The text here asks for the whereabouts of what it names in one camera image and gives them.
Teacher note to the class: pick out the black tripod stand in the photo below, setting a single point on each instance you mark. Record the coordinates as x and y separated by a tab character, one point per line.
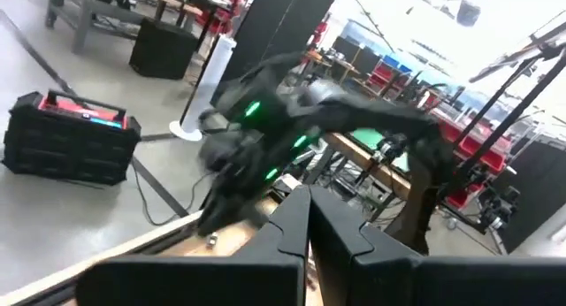
508	120

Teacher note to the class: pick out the white tower fan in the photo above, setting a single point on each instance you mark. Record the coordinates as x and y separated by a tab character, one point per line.
208	80

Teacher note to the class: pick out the black partition panel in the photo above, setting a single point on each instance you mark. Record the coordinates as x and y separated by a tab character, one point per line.
283	18

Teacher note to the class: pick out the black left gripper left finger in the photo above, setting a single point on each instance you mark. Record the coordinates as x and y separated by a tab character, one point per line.
247	275

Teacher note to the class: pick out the black speaker box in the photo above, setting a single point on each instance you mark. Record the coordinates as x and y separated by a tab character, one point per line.
163	49

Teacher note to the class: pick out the wooden workbench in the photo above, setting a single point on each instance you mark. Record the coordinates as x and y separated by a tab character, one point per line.
367	160

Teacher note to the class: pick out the black aluminium rig frame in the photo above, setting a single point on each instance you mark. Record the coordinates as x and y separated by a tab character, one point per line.
172	246

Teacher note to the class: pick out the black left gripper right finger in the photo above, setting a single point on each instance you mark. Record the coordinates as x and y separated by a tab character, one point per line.
380	275

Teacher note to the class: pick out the black and red toolbox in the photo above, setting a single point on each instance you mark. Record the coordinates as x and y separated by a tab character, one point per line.
66	142

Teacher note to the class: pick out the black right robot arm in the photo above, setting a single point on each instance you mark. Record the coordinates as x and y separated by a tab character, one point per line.
354	111

